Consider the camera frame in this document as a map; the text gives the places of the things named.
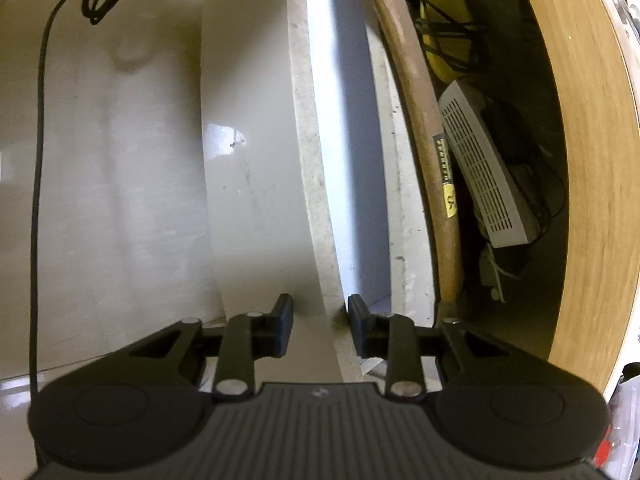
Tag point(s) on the yellow plastic tool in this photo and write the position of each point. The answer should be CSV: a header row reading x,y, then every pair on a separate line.
x,y
447,37

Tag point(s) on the white vented router box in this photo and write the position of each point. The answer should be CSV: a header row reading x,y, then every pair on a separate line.
x,y
507,218

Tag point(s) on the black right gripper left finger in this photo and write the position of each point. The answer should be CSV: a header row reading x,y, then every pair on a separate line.
x,y
182,349

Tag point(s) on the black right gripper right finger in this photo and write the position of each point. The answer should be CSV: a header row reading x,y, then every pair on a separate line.
x,y
457,348

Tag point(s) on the white wooden drawer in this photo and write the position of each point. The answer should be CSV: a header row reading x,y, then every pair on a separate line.
x,y
311,186

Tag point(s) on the wooden desk top edge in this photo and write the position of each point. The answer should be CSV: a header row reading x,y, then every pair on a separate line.
x,y
597,78

